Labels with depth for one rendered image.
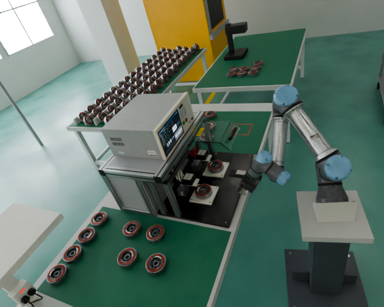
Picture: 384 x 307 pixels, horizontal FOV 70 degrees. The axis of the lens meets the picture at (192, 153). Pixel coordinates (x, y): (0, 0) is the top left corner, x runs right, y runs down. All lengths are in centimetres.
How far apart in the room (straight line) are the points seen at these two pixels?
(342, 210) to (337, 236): 13
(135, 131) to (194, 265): 78
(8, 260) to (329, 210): 146
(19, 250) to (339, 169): 143
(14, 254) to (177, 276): 73
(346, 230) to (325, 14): 542
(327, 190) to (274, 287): 96
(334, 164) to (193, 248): 83
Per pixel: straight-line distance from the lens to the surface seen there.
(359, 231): 162
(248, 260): 235
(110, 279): 165
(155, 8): 535
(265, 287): 225
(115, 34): 540
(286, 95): 145
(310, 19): 661
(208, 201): 171
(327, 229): 160
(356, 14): 661
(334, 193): 154
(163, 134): 151
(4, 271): 137
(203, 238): 159
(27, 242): 140
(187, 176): 170
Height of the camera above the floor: 202
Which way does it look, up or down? 36 degrees down
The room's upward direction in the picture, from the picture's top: 16 degrees counter-clockwise
